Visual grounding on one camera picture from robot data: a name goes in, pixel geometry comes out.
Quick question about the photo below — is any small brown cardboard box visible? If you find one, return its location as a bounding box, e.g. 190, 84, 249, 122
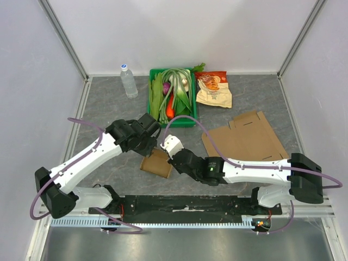
140, 148, 172, 178

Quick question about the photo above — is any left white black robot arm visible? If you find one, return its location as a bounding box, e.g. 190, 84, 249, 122
34, 113, 161, 219

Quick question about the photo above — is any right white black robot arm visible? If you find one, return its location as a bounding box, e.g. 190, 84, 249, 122
168, 148, 324, 214

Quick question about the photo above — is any orange carrot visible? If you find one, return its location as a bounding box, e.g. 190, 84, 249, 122
165, 93, 175, 120

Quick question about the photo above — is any green plastic crate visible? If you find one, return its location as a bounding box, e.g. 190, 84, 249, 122
147, 68, 197, 128

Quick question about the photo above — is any green leafy vegetable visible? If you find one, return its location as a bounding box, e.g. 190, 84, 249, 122
150, 73, 163, 120

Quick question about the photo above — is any green bok choy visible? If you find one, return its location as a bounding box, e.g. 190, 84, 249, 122
173, 90, 192, 116

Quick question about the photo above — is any purple onion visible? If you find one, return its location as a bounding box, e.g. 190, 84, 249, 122
163, 82, 171, 95

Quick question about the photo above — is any clear plastic water bottle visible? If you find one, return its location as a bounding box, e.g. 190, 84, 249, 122
120, 64, 138, 98

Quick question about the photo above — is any flat brown cardboard sheet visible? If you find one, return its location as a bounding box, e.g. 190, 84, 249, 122
209, 110, 289, 161

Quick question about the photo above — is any orange beige snack bag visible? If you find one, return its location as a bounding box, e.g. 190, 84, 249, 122
195, 71, 233, 108

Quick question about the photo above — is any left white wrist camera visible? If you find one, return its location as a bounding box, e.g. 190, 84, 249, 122
137, 113, 161, 136

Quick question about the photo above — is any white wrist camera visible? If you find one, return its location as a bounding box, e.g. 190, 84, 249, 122
137, 113, 161, 136
160, 134, 184, 159

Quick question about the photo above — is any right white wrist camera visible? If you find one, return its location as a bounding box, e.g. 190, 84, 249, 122
160, 134, 184, 159

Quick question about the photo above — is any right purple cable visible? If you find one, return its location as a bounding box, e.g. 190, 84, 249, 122
161, 115, 343, 235

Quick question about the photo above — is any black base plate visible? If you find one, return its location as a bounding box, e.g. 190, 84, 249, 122
103, 195, 282, 224

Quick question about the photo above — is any grey slotted cable duct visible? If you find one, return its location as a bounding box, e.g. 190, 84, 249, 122
51, 216, 255, 229

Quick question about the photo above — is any left aluminium frame post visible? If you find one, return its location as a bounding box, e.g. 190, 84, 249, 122
38, 0, 89, 81

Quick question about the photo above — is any aluminium frame post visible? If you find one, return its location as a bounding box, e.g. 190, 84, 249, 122
38, 0, 89, 81
277, 0, 327, 79

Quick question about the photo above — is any right aluminium frame post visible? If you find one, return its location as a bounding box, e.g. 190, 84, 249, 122
277, 0, 327, 79

